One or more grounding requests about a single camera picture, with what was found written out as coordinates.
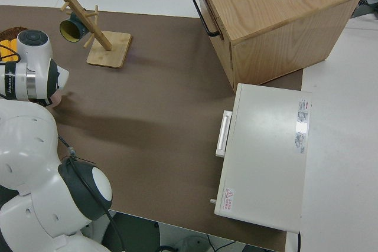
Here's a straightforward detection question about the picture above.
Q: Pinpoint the pink mug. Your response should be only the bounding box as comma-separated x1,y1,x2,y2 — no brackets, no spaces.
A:
50,91,64,107

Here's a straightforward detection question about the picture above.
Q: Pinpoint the round wicker basket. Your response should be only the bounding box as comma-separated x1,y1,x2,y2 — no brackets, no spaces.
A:
0,27,29,42

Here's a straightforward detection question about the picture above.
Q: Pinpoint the white text label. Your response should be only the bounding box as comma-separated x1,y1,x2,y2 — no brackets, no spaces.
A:
292,98,311,155

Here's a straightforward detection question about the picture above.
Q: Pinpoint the black cabinet handle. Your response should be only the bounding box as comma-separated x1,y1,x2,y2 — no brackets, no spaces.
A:
191,0,221,37

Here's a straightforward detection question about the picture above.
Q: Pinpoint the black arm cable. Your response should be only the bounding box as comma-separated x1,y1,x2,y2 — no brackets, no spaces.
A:
0,44,125,252

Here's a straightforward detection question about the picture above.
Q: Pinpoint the red warning sticker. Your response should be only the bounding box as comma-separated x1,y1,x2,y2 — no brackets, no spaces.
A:
223,186,236,211

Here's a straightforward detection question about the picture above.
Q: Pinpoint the grey round stand base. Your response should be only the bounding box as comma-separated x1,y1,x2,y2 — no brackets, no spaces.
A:
175,234,213,252

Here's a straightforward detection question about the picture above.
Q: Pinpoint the brown table mat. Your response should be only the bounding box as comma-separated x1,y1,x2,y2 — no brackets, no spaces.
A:
0,4,305,252

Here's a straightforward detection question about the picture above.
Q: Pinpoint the white toaster oven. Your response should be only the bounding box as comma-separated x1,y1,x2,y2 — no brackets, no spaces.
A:
214,83,313,233

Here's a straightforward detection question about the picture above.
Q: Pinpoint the black round pedestal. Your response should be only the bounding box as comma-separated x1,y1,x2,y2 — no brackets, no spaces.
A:
102,211,162,252

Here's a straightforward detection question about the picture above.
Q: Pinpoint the wooden mug tree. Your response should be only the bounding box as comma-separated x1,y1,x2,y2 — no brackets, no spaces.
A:
58,0,133,69

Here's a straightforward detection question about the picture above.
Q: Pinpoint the white oven door handle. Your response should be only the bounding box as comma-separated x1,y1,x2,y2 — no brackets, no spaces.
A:
214,110,233,158

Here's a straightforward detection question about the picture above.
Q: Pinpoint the dark teal mug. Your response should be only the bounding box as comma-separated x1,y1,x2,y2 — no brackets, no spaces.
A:
59,8,89,43

